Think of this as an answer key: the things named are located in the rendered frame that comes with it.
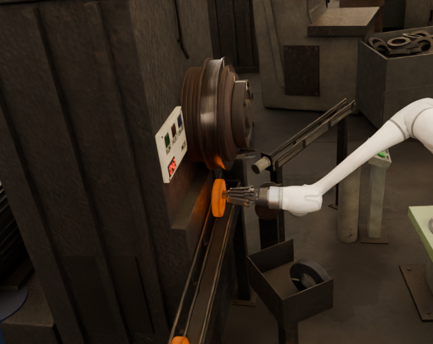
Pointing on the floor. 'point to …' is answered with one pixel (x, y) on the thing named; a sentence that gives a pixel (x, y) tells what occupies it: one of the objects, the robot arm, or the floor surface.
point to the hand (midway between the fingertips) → (219, 194)
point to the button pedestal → (376, 202)
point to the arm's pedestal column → (426, 289)
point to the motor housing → (268, 222)
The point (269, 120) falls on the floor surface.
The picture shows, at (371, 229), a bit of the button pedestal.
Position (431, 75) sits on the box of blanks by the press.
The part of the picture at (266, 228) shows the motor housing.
